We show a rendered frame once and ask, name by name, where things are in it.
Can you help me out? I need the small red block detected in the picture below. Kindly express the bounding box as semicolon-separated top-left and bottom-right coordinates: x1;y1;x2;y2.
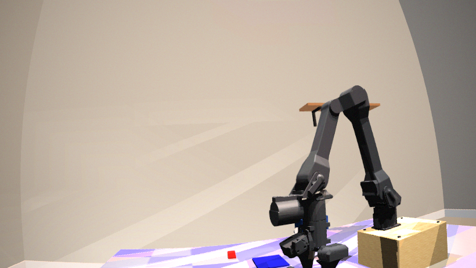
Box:
228;251;236;259

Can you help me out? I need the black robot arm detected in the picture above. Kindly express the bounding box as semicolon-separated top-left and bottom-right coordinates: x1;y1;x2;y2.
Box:
269;85;401;259

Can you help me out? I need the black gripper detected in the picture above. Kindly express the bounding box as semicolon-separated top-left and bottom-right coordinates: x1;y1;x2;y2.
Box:
297;219;349;268

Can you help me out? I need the blue flat plate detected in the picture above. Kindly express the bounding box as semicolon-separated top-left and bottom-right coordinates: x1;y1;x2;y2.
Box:
252;255;290;268

